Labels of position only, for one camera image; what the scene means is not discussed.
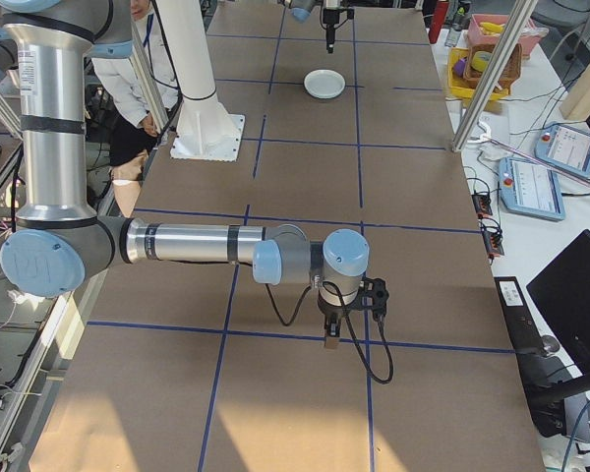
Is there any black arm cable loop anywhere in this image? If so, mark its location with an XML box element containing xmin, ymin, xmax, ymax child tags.
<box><xmin>264</xmin><ymin>281</ymin><xmax>312</xmax><ymax>327</ymax></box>

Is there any blue teach pendant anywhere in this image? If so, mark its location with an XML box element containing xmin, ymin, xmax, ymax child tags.
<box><xmin>533</xmin><ymin>122</ymin><xmax>590</xmax><ymax>178</ymax></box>
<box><xmin>496</xmin><ymin>155</ymin><xmax>567</xmax><ymax>221</ymax></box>

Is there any clear bottle dark cap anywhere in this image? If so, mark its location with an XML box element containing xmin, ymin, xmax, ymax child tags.
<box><xmin>444</xmin><ymin>9</ymin><xmax>468</xmax><ymax>48</ymax></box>

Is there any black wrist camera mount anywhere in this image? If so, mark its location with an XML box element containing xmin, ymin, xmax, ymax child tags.
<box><xmin>356</xmin><ymin>276</ymin><xmax>390</xmax><ymax>324</ymax></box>

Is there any white plastic hook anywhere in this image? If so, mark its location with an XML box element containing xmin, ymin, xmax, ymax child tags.
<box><xmin>469</xmin><ymin>120</ymin><xmax>496</xmax><ymax>147</ymax></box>

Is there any white crumpled tissue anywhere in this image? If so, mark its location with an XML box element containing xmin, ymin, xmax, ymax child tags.
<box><xmin>476</xmin><ymin>145</ymin><xmax>510</xmax><ymax>164</ymax></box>

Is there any black orange circuit board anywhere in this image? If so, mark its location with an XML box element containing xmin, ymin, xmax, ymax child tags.
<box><xmin>480</xmin><ymin>223</ymin><xmax>506</xmax><ymax>261</ymax></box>
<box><xmin>471</xmin><ymin>191</ymin><xmax>494</xmax><ymax>218</ymax></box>

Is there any white plate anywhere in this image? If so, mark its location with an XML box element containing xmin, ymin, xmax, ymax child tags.
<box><xmin>303</xmin><ymin>69</ymin><xmax>346</xmax><ymax>98</ymax></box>

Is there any brown wicker basket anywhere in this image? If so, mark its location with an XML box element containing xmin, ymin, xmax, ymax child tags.
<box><xmin>463</xmin><ymin>42</ymin><xmax>523</xmax><ymax>94</ymax></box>

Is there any red bottle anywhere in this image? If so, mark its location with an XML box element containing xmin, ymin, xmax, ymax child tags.
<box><xmin>430</xmin><ymin>0</ymin><xmax>448</xmax><ymax>45</ymax></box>

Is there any pink thin rod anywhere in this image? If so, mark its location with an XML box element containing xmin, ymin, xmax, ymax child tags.
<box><xmin>489</xmin><ymin>137</ymin><xmax>590</xmax><ymax>191</ymax></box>

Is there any yellow plastic bin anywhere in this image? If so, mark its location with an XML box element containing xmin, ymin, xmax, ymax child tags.
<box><xmin>446</xmin><ymin>46</ymin><xmax>515</xmax><ymax>103</ymax></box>

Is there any aluminium profile post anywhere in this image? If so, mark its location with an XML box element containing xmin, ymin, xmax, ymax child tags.
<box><xmin>449</xmin><ymin>0</ymin><xmax>542</xmax><ymax>153</ymax></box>

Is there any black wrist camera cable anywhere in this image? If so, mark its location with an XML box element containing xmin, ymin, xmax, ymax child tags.
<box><xmin>323</xmin><ymin>280</ymin><xmax>394</xmax><ymax>385</ymax></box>

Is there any person in white jacket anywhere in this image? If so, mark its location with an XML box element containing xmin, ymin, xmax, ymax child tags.
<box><xmin>91</xmin><ymin>0</ymin><xmax>181</xmax><ymax>168</ymax></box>

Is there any pink plastic basket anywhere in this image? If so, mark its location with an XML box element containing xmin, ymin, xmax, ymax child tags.
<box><xmin>466</xmin><ymin>13</ymin><xmax>550</xmax><ymax>61</ymax></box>

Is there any blue cable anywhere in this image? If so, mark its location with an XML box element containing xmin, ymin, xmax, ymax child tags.
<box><xmin>562</xmin><ymin>395</ymin><xmax>590</xmax><ymax>472</ymax></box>

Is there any black base with white label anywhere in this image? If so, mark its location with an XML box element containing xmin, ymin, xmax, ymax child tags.
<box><xmin>494</xmin><ymin>275</ymin><xmax>571</xmax><ymax>375</ymax></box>

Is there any black monitor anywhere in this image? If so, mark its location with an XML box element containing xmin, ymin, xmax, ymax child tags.
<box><xmin>525</xmin><ymin>228</ymin><xmax>590</xmax><ymax>375</ymax></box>

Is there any grey office chair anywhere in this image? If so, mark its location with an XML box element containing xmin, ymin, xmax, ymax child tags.
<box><xmin>530</xmin><ymin>0</ymin><xmax>590</xmax><ymax>60</ymax></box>

